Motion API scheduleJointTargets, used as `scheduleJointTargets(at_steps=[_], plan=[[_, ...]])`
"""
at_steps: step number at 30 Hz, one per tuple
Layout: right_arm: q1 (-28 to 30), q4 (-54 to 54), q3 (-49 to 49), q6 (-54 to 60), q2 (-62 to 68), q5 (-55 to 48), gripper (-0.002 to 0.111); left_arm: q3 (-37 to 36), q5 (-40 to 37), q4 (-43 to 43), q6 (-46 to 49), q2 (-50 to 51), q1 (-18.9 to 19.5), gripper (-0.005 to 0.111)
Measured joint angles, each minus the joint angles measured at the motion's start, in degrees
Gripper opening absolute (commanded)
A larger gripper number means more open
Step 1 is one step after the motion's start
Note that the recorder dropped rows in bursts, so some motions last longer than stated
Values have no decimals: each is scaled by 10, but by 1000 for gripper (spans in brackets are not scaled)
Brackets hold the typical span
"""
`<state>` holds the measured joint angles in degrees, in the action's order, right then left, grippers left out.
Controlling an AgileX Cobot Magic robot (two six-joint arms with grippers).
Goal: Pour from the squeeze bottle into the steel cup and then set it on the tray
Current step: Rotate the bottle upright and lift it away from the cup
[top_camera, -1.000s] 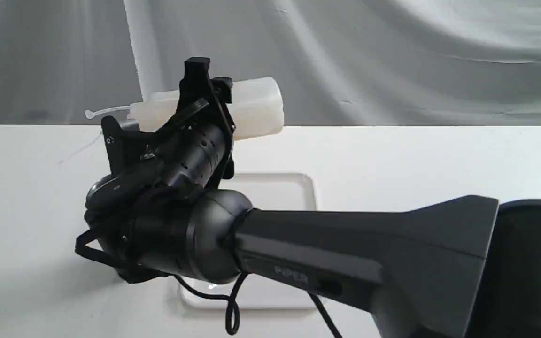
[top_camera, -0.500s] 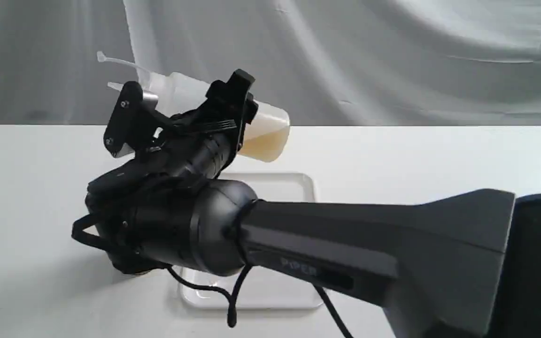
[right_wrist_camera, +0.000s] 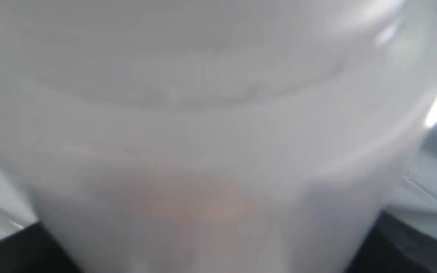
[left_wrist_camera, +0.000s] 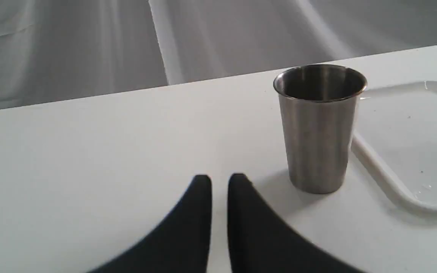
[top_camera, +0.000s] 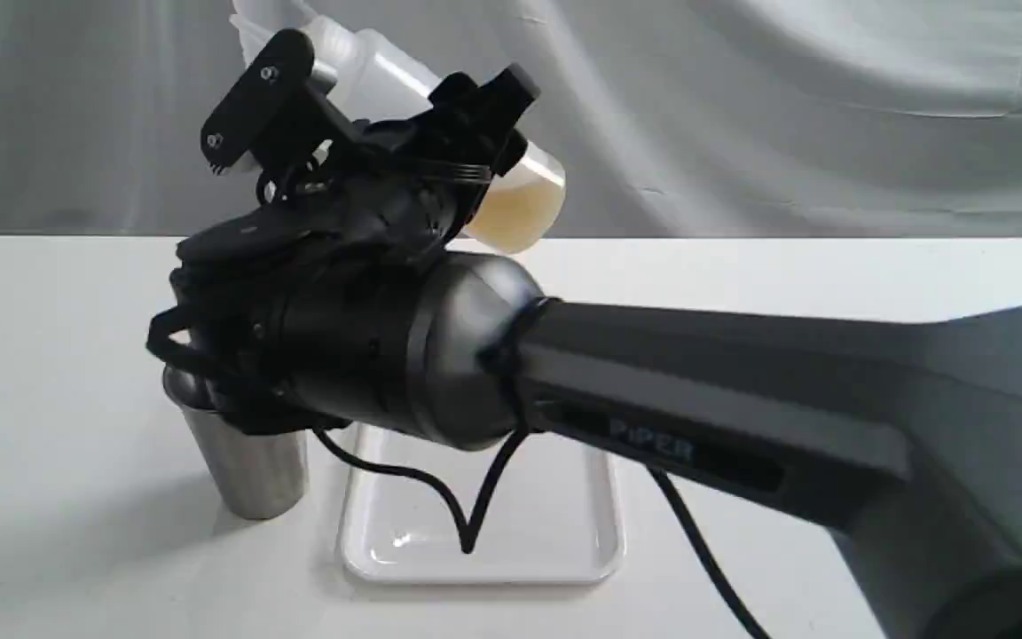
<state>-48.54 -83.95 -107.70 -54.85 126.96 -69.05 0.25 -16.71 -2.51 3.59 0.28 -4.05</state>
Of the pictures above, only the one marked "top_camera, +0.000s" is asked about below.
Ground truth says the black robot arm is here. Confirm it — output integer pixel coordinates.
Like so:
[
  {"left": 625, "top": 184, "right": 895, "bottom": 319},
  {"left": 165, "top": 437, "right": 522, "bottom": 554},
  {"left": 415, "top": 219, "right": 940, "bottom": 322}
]
[{"left": 146, "top": 61, "right": 1022, "bottom": 638}]

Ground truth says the grey fabric backdrop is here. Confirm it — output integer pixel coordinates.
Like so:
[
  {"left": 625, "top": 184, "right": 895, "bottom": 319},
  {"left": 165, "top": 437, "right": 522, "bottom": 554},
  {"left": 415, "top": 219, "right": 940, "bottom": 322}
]
[{"left": 0, "top": 1, "right": 1022, "bottom": 236}]

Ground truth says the white plastic tray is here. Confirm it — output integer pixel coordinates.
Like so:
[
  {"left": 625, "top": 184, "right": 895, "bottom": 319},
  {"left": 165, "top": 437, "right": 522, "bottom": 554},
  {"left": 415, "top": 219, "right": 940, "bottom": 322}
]
[{"left": 338, "top": 433, "right": 628, "bottom": 586}]

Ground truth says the translucent squeeze bottle amber liquid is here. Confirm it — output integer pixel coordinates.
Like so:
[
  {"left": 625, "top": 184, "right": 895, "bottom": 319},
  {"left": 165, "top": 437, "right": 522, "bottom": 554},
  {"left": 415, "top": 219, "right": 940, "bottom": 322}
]
[{"left": 229, "top": 0, "right": 567, "bottom": 256}]

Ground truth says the stainless steel cup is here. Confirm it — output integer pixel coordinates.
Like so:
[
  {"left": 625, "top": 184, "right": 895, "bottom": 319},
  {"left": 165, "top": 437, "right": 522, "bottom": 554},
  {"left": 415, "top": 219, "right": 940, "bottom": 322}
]
[{"left": 161, "top": 367, "right": 309, "bottom": 521}]

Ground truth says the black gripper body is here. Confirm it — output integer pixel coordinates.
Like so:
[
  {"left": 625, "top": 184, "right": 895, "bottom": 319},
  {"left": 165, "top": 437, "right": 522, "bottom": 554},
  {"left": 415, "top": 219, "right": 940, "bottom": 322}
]
[{"left": 253, "top": 120, "right": 494, "bottom": 262}]

